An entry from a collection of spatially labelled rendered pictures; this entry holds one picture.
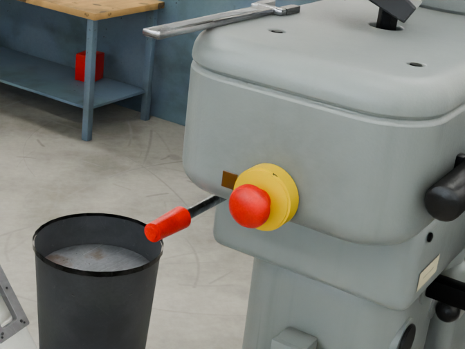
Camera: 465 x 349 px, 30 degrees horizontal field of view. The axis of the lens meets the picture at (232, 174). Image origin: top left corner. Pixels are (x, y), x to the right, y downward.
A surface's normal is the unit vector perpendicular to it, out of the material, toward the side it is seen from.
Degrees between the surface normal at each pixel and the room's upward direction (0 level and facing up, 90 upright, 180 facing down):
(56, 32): 90
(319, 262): 90
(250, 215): 92
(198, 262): 0
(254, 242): 90
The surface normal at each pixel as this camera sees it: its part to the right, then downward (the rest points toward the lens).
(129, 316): 0.62, 0.41
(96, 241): 0.23, 0.33
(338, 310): -0.53, 0.26
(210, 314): 0.11, -0.92
